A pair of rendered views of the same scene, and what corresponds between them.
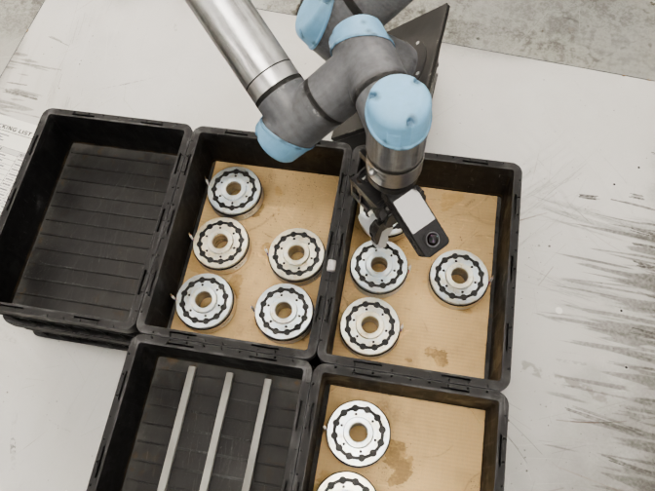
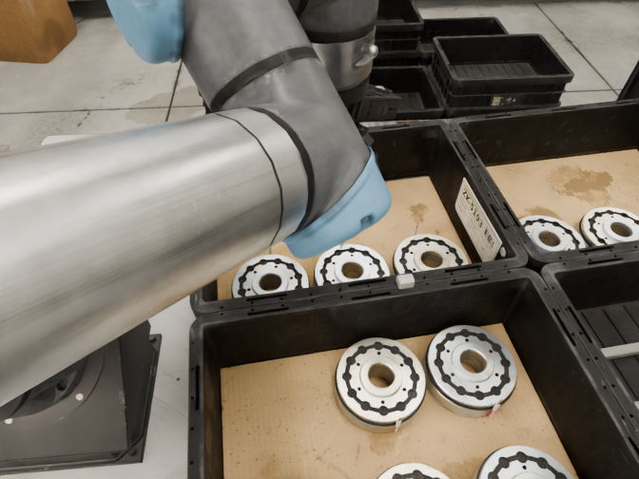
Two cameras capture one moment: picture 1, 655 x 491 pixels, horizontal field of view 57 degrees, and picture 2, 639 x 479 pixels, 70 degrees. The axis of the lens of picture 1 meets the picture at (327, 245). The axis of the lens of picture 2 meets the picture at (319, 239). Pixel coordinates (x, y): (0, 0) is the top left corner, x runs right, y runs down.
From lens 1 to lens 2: 0.80 m
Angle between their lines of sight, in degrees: 54
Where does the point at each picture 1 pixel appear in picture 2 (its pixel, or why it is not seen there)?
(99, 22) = not seen: outside the picture
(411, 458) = (526, 209)
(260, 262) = (408, 445)
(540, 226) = not seen: hidden behind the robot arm
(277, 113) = (332, 138)
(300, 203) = (282, 419)
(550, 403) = not seen: hidden behind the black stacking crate
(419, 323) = (394, 233)
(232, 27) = (117, 168)
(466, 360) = (410, 191)
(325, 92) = (287, 18)
